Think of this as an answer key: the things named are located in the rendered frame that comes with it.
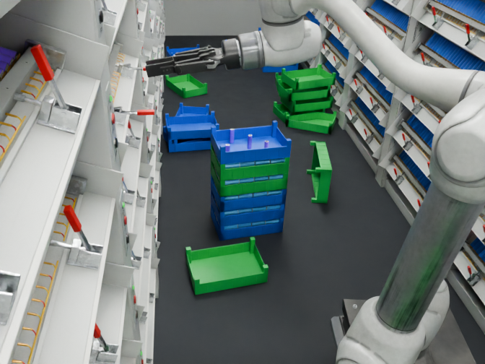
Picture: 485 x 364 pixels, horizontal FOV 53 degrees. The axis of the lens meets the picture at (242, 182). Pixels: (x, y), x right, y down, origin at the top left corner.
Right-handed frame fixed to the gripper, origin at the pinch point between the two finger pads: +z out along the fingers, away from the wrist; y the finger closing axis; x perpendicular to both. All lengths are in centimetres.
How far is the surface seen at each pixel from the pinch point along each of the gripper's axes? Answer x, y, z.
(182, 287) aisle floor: -97, 21, 13
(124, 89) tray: -0.8, -9.1, 8.6
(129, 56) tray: -0.7, 14.7, 9.0
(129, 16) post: 9.7, 16.0, 6.3
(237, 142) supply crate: -62, 66, -19
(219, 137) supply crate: -59, 68, -12
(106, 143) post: 8, -54, 5
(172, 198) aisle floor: -97, 83, 17
